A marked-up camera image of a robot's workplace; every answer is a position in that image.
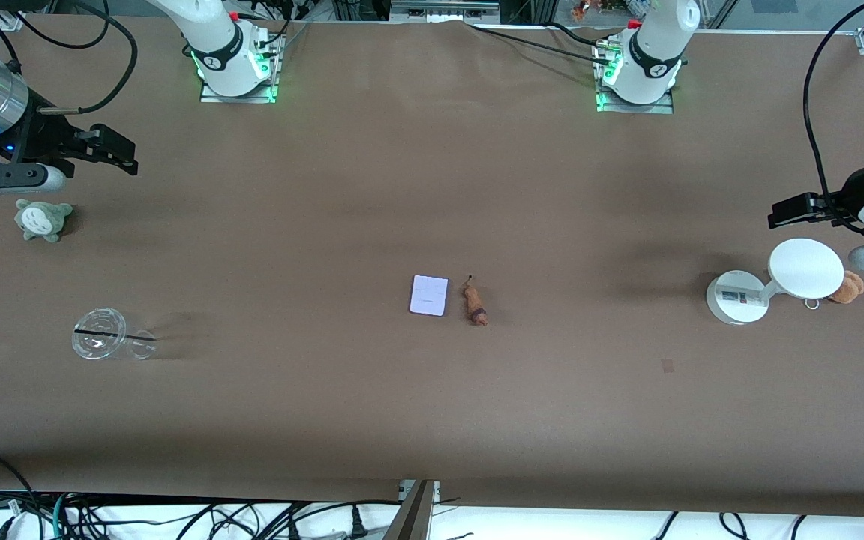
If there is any aluminium frame profile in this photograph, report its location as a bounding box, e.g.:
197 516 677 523
382 479 442 540

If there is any black floor cable bundle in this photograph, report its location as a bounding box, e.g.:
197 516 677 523
64 496 404 540

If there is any black base cable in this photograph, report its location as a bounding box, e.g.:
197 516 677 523
468 21 607 64

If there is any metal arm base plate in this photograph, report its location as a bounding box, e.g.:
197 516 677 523
594 37 676 116
199 34 286 104

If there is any grey green plush toy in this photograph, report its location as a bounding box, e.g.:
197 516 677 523
15 198 74 243

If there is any brown lion statue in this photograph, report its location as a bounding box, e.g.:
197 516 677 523
462 274 490 327

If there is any brown bear keychain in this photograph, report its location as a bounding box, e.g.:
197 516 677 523
804 271 864 311

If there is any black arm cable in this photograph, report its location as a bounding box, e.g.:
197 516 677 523
16 0 140 116
802 0 864 230

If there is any black drinking straw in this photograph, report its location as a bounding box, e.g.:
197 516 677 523
73 327 157 343

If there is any white round desk lamp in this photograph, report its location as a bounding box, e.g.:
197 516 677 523
706 238 846 326

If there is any clear plastic cup with lid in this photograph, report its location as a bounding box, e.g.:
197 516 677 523
71 307 158 362

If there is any teal floor cable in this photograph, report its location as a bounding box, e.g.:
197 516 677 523
51 493 71 540

